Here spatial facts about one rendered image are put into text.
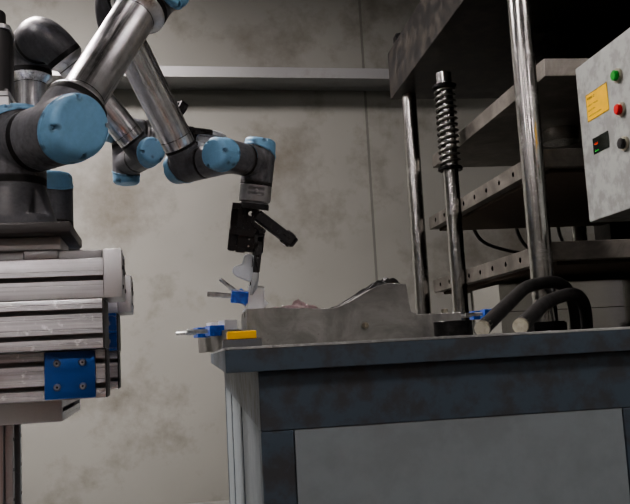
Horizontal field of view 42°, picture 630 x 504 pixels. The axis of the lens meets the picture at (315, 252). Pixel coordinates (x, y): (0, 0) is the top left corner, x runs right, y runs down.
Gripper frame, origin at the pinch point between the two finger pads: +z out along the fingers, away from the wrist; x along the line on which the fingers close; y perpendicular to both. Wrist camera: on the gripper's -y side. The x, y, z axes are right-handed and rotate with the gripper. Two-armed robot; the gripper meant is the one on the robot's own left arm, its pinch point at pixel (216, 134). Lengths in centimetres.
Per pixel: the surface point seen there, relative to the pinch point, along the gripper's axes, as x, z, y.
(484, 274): 38, 78, 40
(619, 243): 92, 71, 31
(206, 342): 18, -11, 61
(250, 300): 57, -22, 47
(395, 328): 78, 4, 53
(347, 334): 73, -5, 54
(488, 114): 39, 78, -11
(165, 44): -218, 86, -86
